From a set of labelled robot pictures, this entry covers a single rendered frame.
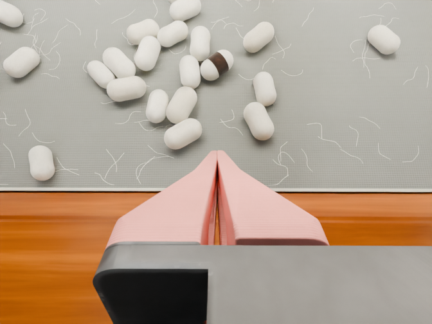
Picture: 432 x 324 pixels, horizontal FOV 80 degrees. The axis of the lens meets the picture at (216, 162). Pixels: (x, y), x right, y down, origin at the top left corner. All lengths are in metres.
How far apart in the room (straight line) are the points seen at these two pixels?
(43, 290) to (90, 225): 0.06
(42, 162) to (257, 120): 0.19
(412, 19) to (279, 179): 0.23
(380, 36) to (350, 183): 0.15
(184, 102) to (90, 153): 0.10
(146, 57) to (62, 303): 0.22
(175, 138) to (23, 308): 0.17
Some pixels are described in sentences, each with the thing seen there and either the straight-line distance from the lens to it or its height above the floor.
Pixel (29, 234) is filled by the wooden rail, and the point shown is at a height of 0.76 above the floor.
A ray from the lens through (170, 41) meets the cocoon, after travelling 0.29.
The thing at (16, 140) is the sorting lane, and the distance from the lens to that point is 0.32.
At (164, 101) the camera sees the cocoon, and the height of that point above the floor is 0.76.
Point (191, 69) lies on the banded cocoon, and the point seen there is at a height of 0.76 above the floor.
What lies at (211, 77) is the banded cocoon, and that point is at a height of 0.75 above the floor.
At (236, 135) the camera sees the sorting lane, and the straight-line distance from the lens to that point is 0.25.
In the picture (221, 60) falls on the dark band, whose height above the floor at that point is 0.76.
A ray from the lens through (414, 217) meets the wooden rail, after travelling 0.27.
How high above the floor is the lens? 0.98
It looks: 76 degrees down
